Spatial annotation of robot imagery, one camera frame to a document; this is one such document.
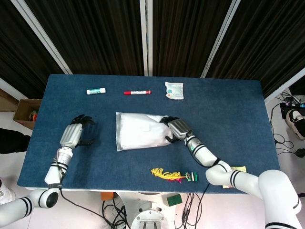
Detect black power strip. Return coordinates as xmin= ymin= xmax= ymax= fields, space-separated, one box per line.
xmin=279 ymin=102 xmax=305 ymax=119

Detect black floor cable bundle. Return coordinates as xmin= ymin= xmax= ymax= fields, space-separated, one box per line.
xmin=270 ymin=90 xmax=301 ymax=156

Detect blue felt table mat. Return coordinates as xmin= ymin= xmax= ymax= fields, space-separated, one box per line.
xmin=17 ymin=73 xmax=287 ymax=195

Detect black cloth bundle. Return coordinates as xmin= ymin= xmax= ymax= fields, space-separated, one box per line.
xmin=0 ymin=127 xmax=32 ymax=155

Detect orange button box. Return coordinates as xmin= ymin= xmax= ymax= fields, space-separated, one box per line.
xmin=100 ymin=192 xmax=116 ymax=201

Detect black white sneaker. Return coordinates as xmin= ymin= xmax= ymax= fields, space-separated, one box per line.
xmin=285 ymin=109 xmax=305 ymax=141

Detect black cables under table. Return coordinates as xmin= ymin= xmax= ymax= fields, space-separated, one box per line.
xmin=102 ymin=192 xmax=205 ymax=229

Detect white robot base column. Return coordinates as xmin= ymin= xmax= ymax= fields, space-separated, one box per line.
xmin=130 ymin=192 xmax=177 ymax=229

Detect brown cardboard box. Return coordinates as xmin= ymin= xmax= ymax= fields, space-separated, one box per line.
xmin=13 ymin=98 xmax=43 ymax=131

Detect green block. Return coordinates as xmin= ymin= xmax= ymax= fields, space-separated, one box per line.
xmin=166 ymin=193 xmax=183 ymax=207

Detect yellow snack packet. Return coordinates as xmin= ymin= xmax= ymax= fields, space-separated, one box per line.
xmin=222 ymin=166 xmax=247 ymax=189

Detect white plastic bag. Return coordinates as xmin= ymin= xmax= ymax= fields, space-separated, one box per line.
xmin=115 ymin=112 xmax=176 ymax=152

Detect white green glue stick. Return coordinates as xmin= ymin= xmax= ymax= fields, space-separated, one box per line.
xmin=86 ymin=87 xmax=107 ymax=95

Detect white frame post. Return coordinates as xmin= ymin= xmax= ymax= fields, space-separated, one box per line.
xmin=264 ymin=73 xmax=305 ymax=104
xmin=200 ymin=0 xmax=242 ymax=79
xmin=10 ymin=0 xmax=73 ymax=75
xmin=139 ymin=0 xmax=153 ymax=77
xmin=0 ymin=77 xmax=27 ymax=100

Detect yellow pink feather toy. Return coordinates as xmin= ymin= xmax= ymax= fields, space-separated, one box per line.
xmin=150 ymin=167 xmax=199 ymax=184

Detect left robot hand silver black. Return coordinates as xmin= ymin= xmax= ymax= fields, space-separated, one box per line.
xmin=59 ymin=114 xmax=96 ymax=148

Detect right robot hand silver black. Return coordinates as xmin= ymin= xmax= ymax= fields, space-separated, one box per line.
xmin=159 ymin=116 xmax=193 ymax=144

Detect white wet wipe packet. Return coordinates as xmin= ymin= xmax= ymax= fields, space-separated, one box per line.
xmin=164 ymin=81 xmax=185 ymax=101

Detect red white marker pen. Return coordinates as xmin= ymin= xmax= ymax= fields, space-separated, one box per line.
xmin=123 ymin=90 xmax=153 ymax=96

